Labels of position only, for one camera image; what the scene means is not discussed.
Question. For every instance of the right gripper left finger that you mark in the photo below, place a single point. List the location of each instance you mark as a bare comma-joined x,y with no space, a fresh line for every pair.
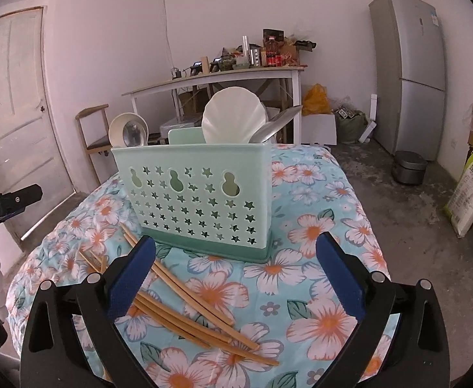
52,355

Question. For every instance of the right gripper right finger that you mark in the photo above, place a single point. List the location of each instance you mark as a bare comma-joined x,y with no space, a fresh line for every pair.
418,355

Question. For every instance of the wooden chopstick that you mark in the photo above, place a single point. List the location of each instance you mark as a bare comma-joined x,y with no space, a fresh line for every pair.
230,348
191,298
224,333
89,262
102,261
172,327

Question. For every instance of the white door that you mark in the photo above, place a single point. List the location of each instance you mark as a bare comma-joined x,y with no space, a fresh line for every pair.
29,152

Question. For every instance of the wooden chair dark seat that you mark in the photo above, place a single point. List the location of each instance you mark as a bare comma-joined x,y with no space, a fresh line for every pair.
92,125

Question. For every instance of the floral blue tablecloth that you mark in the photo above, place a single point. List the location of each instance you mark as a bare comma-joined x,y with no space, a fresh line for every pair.
286,305

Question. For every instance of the rice sack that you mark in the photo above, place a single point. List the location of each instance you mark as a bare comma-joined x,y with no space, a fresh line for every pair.
460,206

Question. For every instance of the mint green utensil caddy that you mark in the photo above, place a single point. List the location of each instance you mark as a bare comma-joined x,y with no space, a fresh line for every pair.
212,199

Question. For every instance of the white cardboard box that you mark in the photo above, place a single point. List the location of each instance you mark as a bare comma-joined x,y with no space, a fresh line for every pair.
319,130

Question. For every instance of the steel flat spatula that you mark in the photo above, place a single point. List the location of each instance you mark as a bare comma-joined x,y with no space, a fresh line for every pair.
269,129

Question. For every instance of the yellow plastic bag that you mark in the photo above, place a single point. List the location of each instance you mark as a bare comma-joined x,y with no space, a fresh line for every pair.
316,101

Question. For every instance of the steel utensil holder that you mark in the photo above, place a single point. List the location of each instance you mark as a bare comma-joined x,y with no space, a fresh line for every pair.
255,56

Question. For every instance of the grey refrigerator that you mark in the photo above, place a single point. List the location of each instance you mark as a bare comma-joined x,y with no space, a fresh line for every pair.
411,76

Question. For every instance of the white long desk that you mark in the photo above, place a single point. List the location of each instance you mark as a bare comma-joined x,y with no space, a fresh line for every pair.
217,79

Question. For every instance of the red oil bottle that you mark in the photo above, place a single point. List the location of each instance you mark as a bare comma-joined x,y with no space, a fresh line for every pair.
273,56

